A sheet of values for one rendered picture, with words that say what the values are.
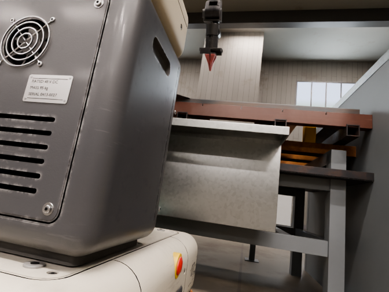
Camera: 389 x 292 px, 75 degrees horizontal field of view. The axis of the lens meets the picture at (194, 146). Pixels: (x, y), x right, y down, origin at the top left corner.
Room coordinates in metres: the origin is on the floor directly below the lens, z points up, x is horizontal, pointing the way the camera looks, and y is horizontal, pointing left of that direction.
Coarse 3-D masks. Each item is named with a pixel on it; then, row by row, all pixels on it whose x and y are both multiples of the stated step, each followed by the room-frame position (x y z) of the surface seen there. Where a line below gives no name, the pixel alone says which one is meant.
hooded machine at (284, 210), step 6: (282, 198) 6.38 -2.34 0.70; (288, 198) 6.34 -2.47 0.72; (282, 204) 6.37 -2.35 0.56; (288, 204) 6.34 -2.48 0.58; (282, 210) 6.37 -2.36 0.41; (288, 210) 6.33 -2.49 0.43; (282, 216) 6.37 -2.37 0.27; (288, 216) 6.33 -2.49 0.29; (276, 222) 6.41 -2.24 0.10; (282, 222) 6.37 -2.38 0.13; (288, 222) 6.33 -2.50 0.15
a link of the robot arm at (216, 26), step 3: (207, 24) 1.02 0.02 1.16; (210, 24) 1.01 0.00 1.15; (213, 24) 1.01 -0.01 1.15; (216, 24) 1.01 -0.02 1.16; (207, 27) 1.02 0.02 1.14; (210, 27) 1.01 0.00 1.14; (213, 27) 1.01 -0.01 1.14; (216, 27) 1.02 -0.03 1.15; (207, 30) 1.03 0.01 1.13; (210, 30) 1.02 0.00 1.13; (213, 30) 1.02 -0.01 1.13; (216, 30) 1.02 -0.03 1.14; (207, 33) 1.03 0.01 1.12; (210, 33) 1.02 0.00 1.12; (213, 33) 1.02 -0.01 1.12; (216, 33) 1.03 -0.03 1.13; (210, 36) 1.04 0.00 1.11
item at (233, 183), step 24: (168, 144) 1.12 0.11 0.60; (192, 144) 1.10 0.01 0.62; (216, 144) 1.08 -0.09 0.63; (240, 144) 1.06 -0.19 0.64; (264, 144) 1.04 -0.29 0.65; (168, 168) 1.11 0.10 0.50; (192, 168) 1.09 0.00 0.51; (216, 168) 1.07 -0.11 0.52; (240, 168) 1.06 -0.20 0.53; (264, 168) 1.04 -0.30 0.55; (168, 192) 1.11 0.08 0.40; (192, 192) 1.09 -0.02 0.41; (216, 192) 1.07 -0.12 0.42; (240, 192) 1.05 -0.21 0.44; (264, 192) 1.04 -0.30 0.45; (192, 216) 1.09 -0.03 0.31; (216, 216) 1.07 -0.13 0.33; (240, 216) 1.05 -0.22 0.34; (264, 216) 1.03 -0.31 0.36
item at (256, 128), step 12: (180, 120) 0.94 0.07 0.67; (192, 120) 0.94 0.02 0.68; (204, 120) 0.93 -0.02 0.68; (180, 132) 1.15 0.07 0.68; (192, 132) 1.13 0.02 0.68; (204, 132) 1.10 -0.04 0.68; (216, 132) 1.07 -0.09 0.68; (228, 132) 1.04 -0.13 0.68; (240, 132) 1.02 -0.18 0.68; (252, 132) 0.99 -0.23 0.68; (264, 132) 0.88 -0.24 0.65; (276, 132) 0.88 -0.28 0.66; (288, 132) 0.87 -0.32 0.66; (276, 144) 1.07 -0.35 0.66
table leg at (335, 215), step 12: (336, 168) 1.07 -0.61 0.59; (336, 180) 1.07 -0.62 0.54; (336, 192) 1.07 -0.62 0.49; (336, 204) 1.07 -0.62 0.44; (336, 216) 1.07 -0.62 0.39; (324, 228) 1.13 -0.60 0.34; (336, 228) 1.07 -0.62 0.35; (336, 240) 1.07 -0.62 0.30; (336, 252) 1.07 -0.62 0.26; (324, 264) 1.12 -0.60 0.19; (336, 264) 1.07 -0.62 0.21; (324, 276) 1.11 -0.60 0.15; (336, 276) 1.07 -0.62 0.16; (324, 288) 1.11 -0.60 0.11; (336, 288) 1.07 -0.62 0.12
